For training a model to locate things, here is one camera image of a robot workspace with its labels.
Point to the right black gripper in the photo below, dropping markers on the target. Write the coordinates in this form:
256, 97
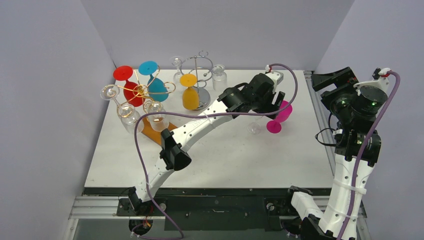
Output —
332, 84

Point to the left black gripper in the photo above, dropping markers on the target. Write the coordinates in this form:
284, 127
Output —
270, 107

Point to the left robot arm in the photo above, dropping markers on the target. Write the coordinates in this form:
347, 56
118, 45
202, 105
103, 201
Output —
175, 144

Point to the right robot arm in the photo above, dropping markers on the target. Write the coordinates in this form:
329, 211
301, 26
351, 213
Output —
356, 145

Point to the pink wine glass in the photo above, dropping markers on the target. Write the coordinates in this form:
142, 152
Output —
275, 126

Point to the clear ribbed glass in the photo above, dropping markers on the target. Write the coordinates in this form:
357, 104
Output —
219, 78

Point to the yellow wine glass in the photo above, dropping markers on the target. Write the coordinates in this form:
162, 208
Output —
190, 96

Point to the blue wine glass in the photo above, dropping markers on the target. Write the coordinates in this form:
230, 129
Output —
156, 89

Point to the red wine glass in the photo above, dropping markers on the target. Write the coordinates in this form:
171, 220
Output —
123, 73

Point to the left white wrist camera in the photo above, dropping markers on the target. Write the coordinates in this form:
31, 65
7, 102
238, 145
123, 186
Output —
276, 76

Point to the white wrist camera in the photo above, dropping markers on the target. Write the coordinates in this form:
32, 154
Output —
276, 76
379, 79

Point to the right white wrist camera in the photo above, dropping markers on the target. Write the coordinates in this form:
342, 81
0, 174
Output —
379, 79

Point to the chrome wire glass rack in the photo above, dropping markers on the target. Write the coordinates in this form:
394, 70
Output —
199, 65

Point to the gold wire glass rack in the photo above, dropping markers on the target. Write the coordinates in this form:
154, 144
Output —
142, 89

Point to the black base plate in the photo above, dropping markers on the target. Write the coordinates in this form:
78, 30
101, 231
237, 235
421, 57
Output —
208, 209

